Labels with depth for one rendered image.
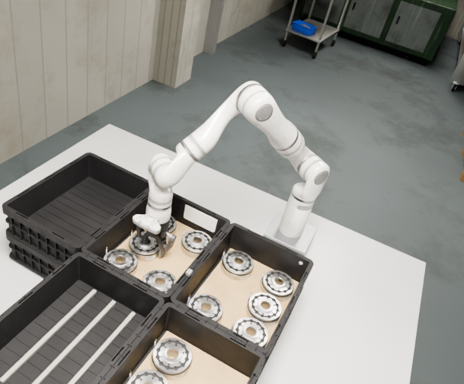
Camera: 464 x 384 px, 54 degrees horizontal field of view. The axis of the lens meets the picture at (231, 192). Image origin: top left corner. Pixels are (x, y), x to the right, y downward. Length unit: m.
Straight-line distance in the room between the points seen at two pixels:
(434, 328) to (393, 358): 1.26
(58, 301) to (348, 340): 0.93
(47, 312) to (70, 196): 0.50
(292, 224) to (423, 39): 5.50
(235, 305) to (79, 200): 0.67
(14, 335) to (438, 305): 2.40
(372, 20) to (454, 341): 4.97
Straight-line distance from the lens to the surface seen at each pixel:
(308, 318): 1.64
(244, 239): 1.53
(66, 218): 1.63
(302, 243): 1.73
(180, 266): 1.49
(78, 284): 1.43
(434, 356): 2.80
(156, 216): 1.35
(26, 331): 1.34
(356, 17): 7.02
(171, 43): 4.31
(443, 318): 3.02
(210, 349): 1.29
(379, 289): 1.87
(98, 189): 1.74
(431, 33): 6.95
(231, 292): 1.45
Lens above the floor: 1.92
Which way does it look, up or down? 37 degrees down
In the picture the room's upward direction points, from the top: 14 degrees clockwise
